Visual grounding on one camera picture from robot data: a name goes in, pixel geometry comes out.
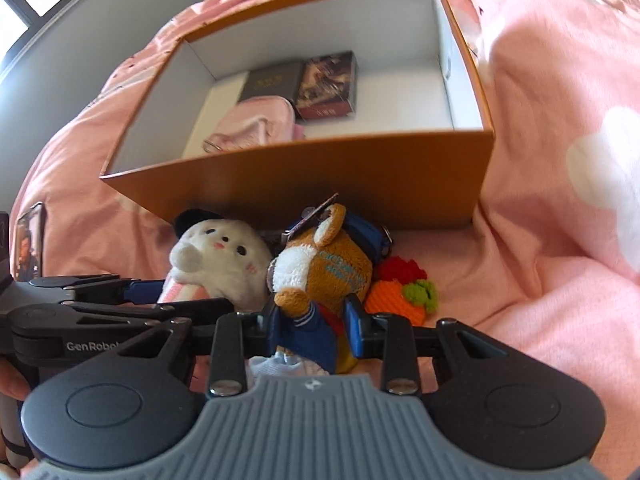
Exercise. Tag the left human hand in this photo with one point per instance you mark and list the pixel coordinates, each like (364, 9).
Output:
(13, 385)

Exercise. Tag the black box gold lettering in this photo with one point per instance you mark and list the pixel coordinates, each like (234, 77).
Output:
(275, 80)

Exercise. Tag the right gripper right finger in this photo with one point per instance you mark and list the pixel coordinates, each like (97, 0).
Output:
(385, 337)

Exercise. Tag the pink plush pouch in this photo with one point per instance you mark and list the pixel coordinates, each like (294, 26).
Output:
(261, 121)

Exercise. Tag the photo card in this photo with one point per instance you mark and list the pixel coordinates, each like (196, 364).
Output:
(29, 243)

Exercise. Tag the white small box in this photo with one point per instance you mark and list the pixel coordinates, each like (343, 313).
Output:
(219, 100)

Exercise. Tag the illustrated card box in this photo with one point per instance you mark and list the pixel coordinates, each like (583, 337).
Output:
(328, 87)

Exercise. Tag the pink rectangular case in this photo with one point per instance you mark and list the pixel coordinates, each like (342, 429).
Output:
(298, 132)

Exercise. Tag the brown plush bear toy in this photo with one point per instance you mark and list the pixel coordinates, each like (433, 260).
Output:
(326, 257)

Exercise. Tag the pink patterned duvet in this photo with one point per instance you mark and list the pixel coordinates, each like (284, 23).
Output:
(550, 264)

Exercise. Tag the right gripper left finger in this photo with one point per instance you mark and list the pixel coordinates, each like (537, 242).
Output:
(239, 337)

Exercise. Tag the white plush seal toy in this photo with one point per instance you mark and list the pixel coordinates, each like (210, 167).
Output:
(217, 258)

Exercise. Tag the orange cardboard box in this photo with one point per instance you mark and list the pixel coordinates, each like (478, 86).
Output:
(413, 156)

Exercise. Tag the orange crochet carrot toy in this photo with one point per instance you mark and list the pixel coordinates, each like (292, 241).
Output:
(401, 287)

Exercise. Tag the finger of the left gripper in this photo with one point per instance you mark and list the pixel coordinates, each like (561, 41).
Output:
(99, 289)
(68, 334)

